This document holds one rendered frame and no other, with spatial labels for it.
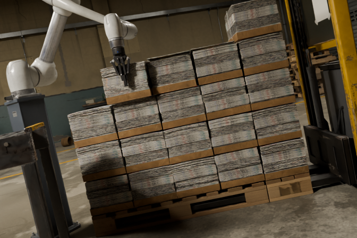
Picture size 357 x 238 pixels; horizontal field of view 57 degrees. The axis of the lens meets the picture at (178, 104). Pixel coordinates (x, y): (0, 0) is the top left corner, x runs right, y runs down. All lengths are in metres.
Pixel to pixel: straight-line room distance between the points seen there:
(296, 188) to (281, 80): 0.71
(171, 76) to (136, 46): 6.95
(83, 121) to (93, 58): 6.72
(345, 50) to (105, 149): 1.56
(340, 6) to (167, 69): 1.08
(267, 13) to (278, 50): 0.24
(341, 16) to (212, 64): 0.78
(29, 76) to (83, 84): 6.28
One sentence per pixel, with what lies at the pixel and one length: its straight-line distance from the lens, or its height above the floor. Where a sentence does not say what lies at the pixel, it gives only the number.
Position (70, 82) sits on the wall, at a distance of 8.79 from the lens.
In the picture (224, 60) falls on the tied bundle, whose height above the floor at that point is 0.95.
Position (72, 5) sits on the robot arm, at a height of 1.50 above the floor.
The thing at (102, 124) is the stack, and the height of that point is 0.72.
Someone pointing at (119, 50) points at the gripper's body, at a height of 1.14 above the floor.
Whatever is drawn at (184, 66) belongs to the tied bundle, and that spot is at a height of 0.98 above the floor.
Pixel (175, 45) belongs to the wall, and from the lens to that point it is 9.26.
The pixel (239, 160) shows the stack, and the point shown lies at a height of 0.31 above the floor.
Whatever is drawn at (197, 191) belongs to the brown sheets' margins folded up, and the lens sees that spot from 2.19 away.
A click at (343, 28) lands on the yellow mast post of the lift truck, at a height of 0.98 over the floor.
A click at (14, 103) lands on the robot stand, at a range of 2.50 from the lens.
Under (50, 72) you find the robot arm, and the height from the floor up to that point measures 1.16.
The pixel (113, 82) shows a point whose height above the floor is 0.97.
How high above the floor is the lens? 0.86
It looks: 3 degrees down
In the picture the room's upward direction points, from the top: 12 degrees counter-clockwise
